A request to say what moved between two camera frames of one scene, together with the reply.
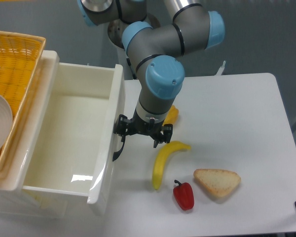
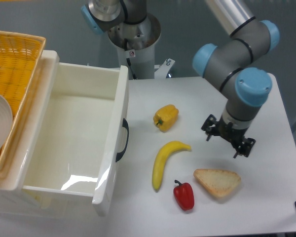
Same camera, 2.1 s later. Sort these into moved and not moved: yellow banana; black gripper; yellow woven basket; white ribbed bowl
Moved: black gripper
Not moved: yellow banana; yellow woven basket; white ribbed bowl
